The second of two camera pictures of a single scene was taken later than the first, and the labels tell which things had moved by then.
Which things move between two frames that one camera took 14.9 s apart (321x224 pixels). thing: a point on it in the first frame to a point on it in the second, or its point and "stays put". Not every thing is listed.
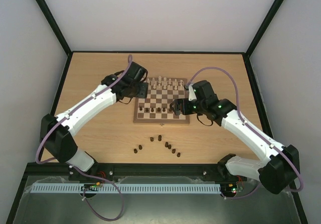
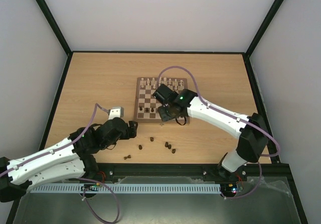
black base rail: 211,171 stays put
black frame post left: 44,9 stays put
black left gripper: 143,93 to 127,135
